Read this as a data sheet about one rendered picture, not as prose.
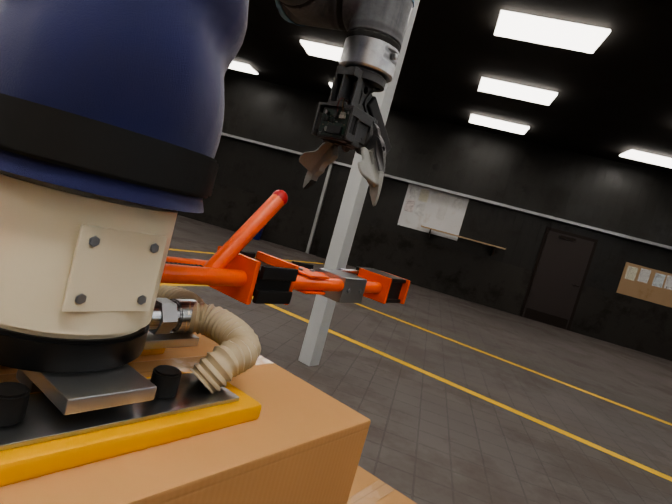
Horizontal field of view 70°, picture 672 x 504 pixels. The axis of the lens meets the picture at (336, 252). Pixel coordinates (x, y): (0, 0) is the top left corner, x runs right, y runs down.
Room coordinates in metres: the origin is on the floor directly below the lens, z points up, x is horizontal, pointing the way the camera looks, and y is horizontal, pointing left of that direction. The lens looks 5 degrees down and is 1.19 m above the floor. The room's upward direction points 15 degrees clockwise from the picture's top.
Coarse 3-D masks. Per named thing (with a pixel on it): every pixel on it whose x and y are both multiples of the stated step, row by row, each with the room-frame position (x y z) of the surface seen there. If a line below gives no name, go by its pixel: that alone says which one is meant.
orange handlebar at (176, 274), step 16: (176, 272) 0.53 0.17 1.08; (192, 272) 0.55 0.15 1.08; (208, 272) 0.57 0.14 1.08; (224, 272) 0.59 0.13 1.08; (240, 272) 0.61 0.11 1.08; (304, 272) 0.73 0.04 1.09; (320, 272) 0.82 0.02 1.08; (304, 288) 0.72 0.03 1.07; (320, 288) 0.75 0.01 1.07; (336, 288) 0.78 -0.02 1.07; (368, 288) 0.86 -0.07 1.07
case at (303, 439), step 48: (240, 384) 0.60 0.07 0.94; (288, 384) 0.64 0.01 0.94; (240, 432) 0.48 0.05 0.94; (288, 432) 0.50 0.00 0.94; (336, 432) 0.54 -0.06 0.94; (48, 480) 0.33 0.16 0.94; (96, 480) 0.35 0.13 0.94; (144, 480) 0.36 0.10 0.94; (192, 480) 0.38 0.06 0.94; (240, 480) 0.42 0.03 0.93; (288, 480) 0.48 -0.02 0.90; (336, 480) 0.56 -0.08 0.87
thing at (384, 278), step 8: (360, 272) 0.93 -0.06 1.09; (368, 272) 0.92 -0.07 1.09; (376, 272) 0.93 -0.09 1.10; (384, 272) 0.98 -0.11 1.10; (368, 280) 0.92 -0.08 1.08; (376, 280) 0.91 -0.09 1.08; (384, 280) 0.90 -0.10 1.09; (392, 280) 0.91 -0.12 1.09; (400, 280) 0.94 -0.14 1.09; (408, 280) 0.95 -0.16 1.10; (384, 288) 0.90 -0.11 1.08; (392, 288) 0.93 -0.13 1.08; (400, 288) 0.96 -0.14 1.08; (408, 288) 0.96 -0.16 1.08; (368, 296) 0.91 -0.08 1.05; (376, 296) 0.90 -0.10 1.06; (384, 296) 0.89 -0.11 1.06; (392, 296) 0.94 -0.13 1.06; (400, 296) 0.96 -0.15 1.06
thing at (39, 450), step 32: (0, 384) 0.35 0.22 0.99; (160, 384) 0.45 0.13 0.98; (192, 384) 0.50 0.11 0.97; (0, 416) 0.34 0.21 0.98; (32, 416) 0.37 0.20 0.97; (64, 416) 0.38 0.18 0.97; (96, 416) 0.39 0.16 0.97; (128, 416) 0.40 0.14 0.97; (160, 416) 0.43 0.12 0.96; (192, 416) 0.45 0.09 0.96; (224, 416) 0.47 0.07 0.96; (256, 416) 0.51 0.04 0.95; (0, 448) 0.32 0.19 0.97; (32, 448) 0.33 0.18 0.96; (64, 448) 0.35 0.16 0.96; (96, 448) 0.36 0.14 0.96; (128, 448) 0.39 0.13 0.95; (0, 480) 0.31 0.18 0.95
